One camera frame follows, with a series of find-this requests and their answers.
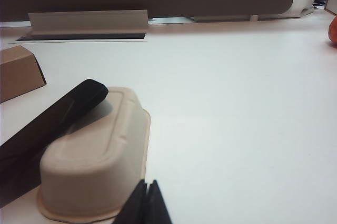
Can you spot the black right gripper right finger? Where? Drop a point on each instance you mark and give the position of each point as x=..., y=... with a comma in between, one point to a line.
x=158, y=208

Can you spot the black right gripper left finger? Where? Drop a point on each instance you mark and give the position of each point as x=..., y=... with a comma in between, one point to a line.
x=135, y=208

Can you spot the black smartphone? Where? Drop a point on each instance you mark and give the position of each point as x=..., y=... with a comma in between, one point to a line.
x=39, y=134

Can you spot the upturned beige pulp tray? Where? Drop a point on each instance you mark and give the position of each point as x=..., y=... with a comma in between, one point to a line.
x=92, y=168

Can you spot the long brown cardboard box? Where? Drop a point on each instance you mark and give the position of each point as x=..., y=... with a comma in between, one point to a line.
x=18, y=76

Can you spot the orange round object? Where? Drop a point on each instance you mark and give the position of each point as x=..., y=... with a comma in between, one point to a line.
x=333, y=30

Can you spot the beige background box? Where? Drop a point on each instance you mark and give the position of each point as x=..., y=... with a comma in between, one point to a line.
x=332, y=0

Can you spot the white divider bracket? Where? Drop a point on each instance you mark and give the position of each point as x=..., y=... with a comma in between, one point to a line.
x=254, y=18

